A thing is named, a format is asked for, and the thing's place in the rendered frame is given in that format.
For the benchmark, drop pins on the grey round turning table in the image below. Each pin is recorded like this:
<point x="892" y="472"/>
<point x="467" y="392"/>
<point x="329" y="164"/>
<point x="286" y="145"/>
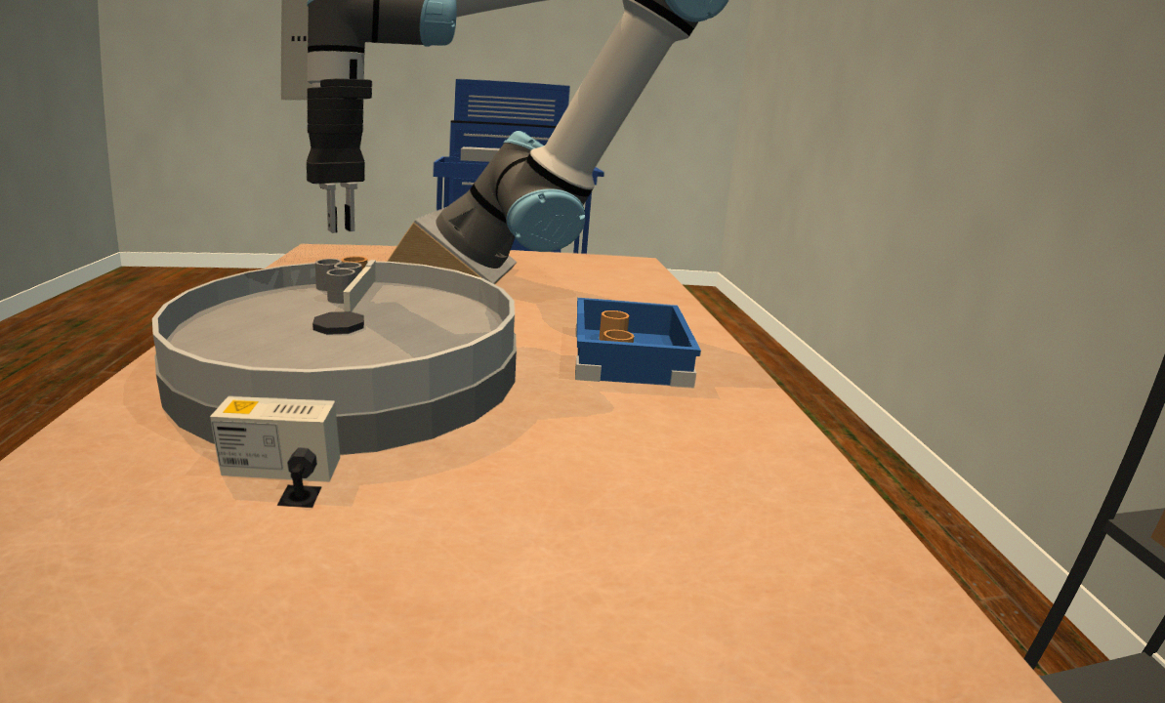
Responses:
<point x="271" y="331"/>

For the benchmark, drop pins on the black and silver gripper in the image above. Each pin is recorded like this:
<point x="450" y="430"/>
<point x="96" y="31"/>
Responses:
<point x="335" y="126"/>

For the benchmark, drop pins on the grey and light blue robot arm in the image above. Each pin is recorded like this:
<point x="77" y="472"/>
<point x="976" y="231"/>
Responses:
<point x="543" y="201"/>

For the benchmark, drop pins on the blue open crate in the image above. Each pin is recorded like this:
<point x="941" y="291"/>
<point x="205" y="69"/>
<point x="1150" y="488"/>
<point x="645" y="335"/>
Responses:
<point x="646" y="361"/>

